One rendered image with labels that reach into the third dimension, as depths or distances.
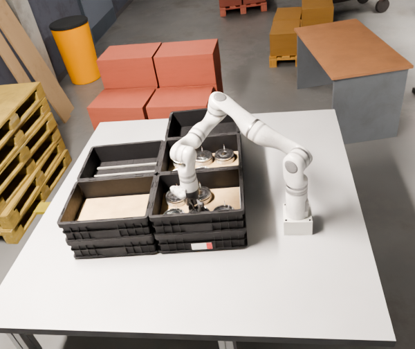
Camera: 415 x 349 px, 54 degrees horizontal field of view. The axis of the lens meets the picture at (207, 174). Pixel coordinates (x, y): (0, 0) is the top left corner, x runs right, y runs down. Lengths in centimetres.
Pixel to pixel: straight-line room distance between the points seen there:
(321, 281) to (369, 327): 24
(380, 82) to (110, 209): 236
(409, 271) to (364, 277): 102
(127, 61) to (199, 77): 68
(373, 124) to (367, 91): 33
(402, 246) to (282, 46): 297
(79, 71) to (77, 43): 35
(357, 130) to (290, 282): 218
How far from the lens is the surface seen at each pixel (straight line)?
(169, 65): 387
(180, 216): 170
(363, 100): 355
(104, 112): 387
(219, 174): 191
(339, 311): 166
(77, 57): 547
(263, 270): 176
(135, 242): 186
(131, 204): 197
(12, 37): 461
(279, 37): 506
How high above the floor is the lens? 206
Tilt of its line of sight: 37 degrees down
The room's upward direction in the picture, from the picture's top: 9 degrees counter-clockwise
